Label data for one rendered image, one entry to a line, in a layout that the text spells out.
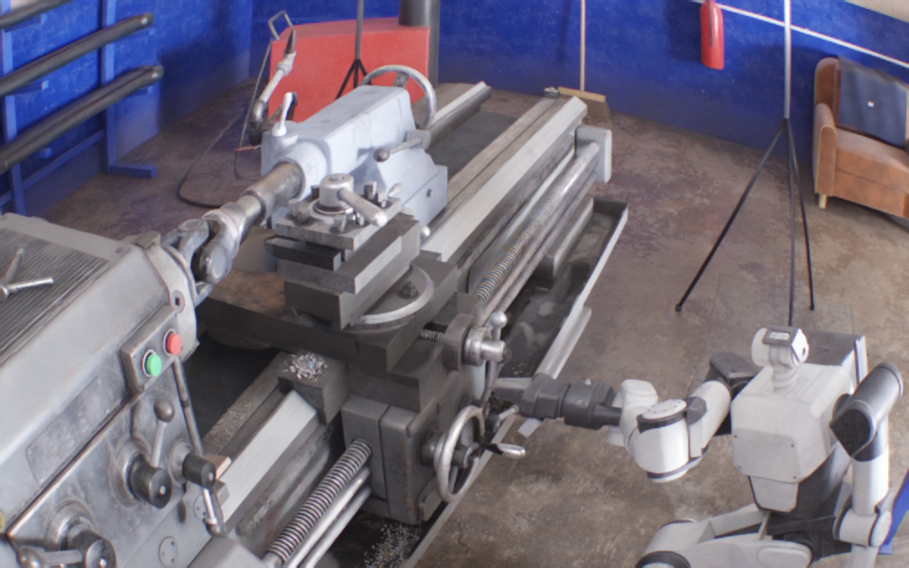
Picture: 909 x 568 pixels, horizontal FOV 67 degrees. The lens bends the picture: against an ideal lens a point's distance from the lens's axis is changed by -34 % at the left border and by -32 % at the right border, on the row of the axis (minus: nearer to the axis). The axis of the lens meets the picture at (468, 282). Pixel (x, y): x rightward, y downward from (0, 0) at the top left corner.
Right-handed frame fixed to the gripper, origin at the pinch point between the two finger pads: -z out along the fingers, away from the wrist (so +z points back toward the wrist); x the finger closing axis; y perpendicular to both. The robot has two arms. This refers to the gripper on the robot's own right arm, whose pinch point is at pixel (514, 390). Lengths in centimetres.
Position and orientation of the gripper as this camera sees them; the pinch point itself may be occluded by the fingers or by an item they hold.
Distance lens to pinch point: 178.2
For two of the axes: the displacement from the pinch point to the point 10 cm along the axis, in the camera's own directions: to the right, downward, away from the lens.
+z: 9.3, 1.9, -3.1
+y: 1.0, -9.5, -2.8
